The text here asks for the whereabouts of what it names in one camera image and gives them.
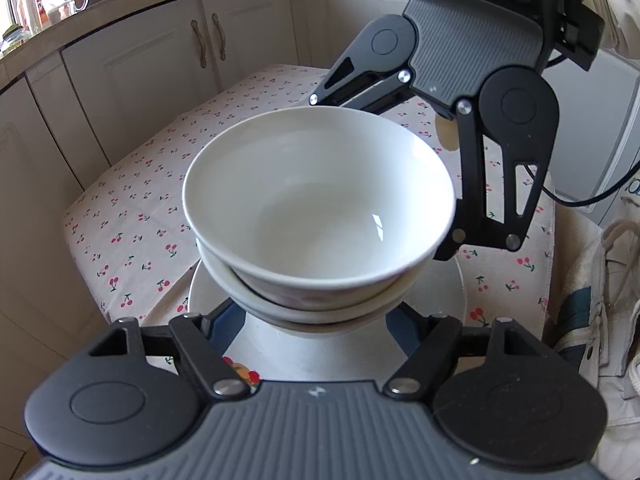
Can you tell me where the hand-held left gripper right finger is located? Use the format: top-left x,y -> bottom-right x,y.
384,302 -> 546,397

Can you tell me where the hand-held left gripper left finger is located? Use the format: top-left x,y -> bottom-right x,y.
87,305 -> 253,397

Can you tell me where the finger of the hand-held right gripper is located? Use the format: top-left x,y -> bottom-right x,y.
433,100 -> 549,263
309,51 -> 413,114

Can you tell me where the stained white fruit-print plate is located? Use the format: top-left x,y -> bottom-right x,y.
188,255 -> 468,386

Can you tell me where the person's right hand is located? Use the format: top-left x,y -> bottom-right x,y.
434,110 -> 460,153

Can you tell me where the cherry print tablecloth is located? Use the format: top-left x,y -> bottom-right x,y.
61,62 -> 557,368

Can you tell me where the person's white garment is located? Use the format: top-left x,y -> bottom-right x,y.
550,200 -> 640,480

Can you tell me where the white kitchen cabinet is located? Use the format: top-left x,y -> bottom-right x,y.
0,0 -> 640,480

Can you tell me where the glass mug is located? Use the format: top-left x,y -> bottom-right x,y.
41,0 -> 90,26

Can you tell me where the clear plastic bottle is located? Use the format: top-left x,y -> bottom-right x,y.
17,0 -> 45,35

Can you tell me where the floral glass jar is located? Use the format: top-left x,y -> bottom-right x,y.
0,25 -> 32,57

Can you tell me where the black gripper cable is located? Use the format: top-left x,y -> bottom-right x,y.
522,157 -> 640,207

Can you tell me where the bronze cabinet handle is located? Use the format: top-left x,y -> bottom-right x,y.
191,20 -> 207,68
211,14 -> 226,61

